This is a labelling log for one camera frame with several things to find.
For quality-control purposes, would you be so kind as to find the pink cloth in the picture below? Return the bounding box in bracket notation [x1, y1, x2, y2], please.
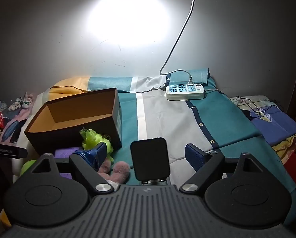
[0, 93, 49, 144]

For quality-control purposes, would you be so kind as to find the black square pad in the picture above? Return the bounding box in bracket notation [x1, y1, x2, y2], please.
[130, 137, 171, 185]

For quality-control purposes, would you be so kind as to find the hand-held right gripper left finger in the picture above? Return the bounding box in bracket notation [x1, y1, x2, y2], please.
[31, 142, 115, 194]

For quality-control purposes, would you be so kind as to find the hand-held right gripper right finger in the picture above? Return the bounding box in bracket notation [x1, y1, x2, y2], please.
[180, 143, 262, 193]

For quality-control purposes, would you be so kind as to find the green ball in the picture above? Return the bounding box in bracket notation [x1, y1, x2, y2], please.
[20, 160, 37, 176]

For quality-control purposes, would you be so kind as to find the white power cable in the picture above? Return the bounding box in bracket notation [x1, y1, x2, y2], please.
[160, 0, 199, 85]

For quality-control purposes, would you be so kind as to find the teal and grey bed sheet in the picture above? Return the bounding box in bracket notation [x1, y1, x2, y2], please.
[11, 67, 296, 228]

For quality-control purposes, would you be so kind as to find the white gloves bundle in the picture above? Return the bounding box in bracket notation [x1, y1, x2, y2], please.
[9, 92, 31, 111]

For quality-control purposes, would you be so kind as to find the pink plush toy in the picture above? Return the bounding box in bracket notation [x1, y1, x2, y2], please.
[97, 161, 131, 185]

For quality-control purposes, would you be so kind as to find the red packet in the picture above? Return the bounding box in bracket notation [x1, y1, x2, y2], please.
[0, 111, 11, 129]

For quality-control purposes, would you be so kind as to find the brown cardboard box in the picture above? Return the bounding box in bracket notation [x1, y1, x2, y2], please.
[24, 87, 123, 155]

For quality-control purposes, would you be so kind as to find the blue purple blanket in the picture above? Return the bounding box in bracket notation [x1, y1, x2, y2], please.
[230, 95, 296, 145]

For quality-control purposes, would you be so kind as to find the black cable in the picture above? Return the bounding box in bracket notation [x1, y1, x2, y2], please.
[205, 88, 285, 121]

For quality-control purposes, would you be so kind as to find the blue oval case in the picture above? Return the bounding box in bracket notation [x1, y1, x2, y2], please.
[3, 120, 21, 140]

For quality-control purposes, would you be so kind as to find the white power strip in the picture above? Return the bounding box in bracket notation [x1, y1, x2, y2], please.
[165, 83, 206, 101]

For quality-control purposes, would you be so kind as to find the yellow cloth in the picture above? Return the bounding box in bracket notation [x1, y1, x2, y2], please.
[272, 132, 296, 159]

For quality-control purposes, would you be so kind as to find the green plush toy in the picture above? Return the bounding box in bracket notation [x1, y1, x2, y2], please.
[80, 128, 114, 161]

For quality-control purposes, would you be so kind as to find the purple soft cloth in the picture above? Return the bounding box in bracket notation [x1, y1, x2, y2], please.
[54, 147, 82, 180]

